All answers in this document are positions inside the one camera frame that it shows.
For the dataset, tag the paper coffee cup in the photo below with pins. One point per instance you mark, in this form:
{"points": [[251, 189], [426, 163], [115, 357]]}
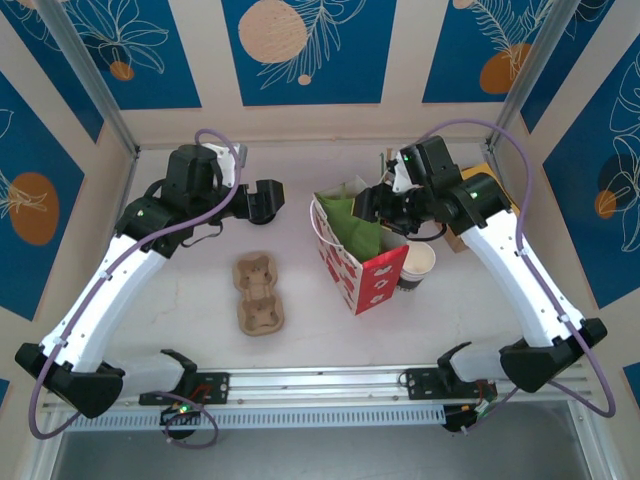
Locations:
{"points": [[419, 260]]}

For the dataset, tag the brown pulp cup carrier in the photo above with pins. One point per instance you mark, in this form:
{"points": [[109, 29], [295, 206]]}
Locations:
{"points": [[259, 295]]}

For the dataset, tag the red white paper gift bag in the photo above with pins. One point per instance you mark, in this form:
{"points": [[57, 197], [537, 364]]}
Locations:
{"points": [[377, 287]]}

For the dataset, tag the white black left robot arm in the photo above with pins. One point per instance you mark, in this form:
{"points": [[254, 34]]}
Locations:
{"points": [[115, 295]]}

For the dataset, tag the black cup lid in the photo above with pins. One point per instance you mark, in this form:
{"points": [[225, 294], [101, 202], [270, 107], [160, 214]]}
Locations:
{"points": [[262, 223]]}

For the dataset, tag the wooden stir stick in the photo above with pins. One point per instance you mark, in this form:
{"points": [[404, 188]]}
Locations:
{"points": [[389, 160]]}

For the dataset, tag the green plastic stirrer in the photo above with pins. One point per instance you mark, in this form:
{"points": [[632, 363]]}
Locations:
{"points": [[381, 162]]}

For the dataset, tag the aluminium frame post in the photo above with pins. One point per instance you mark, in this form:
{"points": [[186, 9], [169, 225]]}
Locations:
{"points": [[92, 75], [530, 75]]}

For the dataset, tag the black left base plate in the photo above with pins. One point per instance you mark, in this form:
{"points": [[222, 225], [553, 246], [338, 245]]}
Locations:
{"points": [[217, 387]]}

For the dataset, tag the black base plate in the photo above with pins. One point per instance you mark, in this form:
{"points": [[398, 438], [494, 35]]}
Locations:
{"points": [[217, 387], [417, 385]]}

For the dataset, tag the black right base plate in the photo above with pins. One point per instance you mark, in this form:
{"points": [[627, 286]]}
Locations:
{"points": [[417, 385]]}

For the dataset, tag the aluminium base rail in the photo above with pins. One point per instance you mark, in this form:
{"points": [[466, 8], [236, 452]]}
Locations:
{"points": [[310, 385]]}

